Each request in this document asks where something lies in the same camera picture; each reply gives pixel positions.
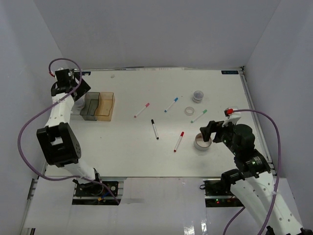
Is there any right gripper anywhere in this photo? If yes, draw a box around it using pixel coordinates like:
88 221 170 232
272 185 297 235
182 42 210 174
200 118 239 155

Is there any green marker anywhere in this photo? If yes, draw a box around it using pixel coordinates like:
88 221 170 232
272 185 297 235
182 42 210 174
190 109 207 123

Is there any large white tape roll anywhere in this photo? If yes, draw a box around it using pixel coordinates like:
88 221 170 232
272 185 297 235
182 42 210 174
194 133 212 151

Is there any red marker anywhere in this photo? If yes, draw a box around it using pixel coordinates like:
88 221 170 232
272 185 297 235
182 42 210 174
174 132 184 152

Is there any pin jar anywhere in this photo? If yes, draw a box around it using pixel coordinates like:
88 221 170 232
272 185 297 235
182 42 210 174
192 90 204 103

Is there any blue marker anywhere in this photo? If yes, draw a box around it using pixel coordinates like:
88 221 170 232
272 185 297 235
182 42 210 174
164 97 179 113

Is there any black marker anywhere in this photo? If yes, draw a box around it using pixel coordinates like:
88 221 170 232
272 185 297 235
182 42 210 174
151 119 159 140

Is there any pink marker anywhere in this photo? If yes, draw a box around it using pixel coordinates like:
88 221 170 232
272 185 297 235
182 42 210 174
134 103 150 118

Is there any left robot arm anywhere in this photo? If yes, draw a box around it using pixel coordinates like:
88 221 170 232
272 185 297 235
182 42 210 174
36 68 103 195

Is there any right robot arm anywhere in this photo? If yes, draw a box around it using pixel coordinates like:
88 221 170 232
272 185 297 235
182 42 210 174
200 121 313 235

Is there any left blue label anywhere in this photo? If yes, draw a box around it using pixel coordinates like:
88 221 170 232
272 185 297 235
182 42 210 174
82 71 91 76

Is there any blue label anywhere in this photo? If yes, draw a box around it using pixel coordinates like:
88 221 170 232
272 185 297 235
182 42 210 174
221 70 239 75
82 71 91 76

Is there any clear tape roll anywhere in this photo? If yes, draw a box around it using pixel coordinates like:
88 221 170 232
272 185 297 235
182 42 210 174
184 107 195 116

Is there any right blue label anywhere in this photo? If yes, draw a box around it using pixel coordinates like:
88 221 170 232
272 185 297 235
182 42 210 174
221 70 239 75

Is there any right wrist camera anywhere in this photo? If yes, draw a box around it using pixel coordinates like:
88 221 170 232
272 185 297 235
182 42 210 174
222 106 242 127

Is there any right aluminium rail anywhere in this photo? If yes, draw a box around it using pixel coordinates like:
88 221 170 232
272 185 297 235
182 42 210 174
239 67 277 176

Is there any aluminium rail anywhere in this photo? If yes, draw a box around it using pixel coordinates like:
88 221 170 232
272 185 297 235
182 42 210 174
239 67 277 176
27 179 38 202

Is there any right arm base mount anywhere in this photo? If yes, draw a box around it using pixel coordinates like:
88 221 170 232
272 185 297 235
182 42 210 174
199 180 243 208

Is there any left aluminium rail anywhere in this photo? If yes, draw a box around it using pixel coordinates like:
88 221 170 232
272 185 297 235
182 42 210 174
27 179 38 202

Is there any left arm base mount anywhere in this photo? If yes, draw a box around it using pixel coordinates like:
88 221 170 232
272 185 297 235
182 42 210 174
72 180 121 206

